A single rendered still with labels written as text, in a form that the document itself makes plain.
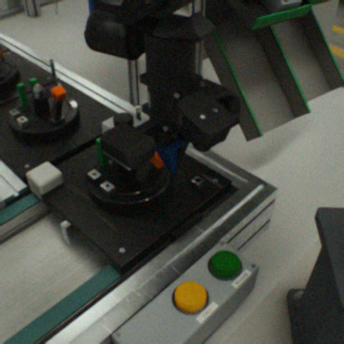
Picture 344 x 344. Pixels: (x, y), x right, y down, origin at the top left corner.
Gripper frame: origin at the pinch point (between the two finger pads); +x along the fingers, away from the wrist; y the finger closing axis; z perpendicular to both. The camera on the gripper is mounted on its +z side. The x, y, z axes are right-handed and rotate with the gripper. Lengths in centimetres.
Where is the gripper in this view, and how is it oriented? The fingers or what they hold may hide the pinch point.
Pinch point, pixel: (172, 151)
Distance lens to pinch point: 54.8
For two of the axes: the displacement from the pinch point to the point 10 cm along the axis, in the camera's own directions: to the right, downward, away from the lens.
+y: 7.0, -4.7, 5.4
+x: 0.2, 7.6, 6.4
